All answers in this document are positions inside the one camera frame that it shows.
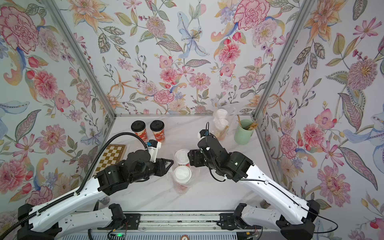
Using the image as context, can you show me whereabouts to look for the white lid red back cup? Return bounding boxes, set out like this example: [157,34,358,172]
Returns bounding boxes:
[173,166,192,194]

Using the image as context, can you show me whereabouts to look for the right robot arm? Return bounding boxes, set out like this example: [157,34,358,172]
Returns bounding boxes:
[188,130,320,240]

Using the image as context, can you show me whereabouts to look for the wooden stir sticks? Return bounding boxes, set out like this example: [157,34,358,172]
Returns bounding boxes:
[237,115,258,131]

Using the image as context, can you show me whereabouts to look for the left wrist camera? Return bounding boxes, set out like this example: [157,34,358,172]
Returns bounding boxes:
[147,140,162,163]

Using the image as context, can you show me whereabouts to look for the white lid beige cup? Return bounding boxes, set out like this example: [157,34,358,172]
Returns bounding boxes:
[214,119,229,141]

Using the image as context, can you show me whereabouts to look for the white lid floral cup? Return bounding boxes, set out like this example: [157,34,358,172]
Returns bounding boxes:
[215,109,229,119]

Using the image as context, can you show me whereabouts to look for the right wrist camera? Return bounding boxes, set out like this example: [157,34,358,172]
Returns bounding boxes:
[198,129,210,140]

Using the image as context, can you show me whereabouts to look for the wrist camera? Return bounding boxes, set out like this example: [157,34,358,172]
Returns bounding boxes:
[198,129,210,140]
[147,140,162,163]

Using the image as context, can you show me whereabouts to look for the green cup holder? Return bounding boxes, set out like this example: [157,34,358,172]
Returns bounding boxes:
[234,119,254,145]

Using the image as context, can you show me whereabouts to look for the clear plastic carrier bag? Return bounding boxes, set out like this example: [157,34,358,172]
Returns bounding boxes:
[212,103,240,141]

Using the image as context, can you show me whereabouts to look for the wooden chessboard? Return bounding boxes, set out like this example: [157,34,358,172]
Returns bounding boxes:
[94,144,127,176]

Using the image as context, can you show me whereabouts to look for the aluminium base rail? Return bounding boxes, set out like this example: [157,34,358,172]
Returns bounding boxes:
[81,206,283,233]

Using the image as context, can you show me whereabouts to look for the white lid red cup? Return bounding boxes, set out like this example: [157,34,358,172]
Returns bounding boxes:
[173,166,192,194]
[175,149,190,167]

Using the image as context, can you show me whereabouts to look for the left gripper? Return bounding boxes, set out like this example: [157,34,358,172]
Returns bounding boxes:
[130,157,177,183]

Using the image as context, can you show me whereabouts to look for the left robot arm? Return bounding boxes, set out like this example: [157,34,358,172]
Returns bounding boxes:
[17,150,174,240]

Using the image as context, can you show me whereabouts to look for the black corrugated cable conduit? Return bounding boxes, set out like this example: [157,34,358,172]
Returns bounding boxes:
[0,131,148,240]

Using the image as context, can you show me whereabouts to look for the black lid red cup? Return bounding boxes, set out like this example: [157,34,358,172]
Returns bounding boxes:
[150,120,165,143]
[131,120,148,142]

